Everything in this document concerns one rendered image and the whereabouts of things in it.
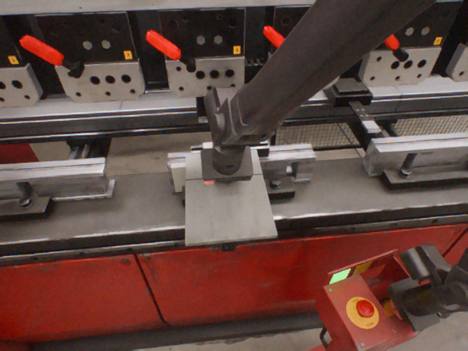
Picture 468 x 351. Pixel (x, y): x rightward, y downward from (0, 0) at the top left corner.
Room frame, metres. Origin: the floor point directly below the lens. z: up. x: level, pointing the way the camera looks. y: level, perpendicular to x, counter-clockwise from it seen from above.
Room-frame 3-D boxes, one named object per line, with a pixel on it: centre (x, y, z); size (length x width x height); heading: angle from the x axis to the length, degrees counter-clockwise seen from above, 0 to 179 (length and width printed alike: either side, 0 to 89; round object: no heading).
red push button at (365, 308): (0.29, -0.30, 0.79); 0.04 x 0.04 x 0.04
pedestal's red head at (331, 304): (0.31, -0.34, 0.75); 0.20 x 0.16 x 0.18; 109
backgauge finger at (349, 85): (0.81, -0.37, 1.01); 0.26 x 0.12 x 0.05; 6
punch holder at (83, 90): (0.59, 0.26, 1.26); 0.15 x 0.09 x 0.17; 96
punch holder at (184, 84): (0.61, 0.06, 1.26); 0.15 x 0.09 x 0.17; 96
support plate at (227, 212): (0.47, 0.02, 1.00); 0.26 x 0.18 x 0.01; 6
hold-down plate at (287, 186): (0.56, -0.01, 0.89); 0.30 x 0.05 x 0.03; 96
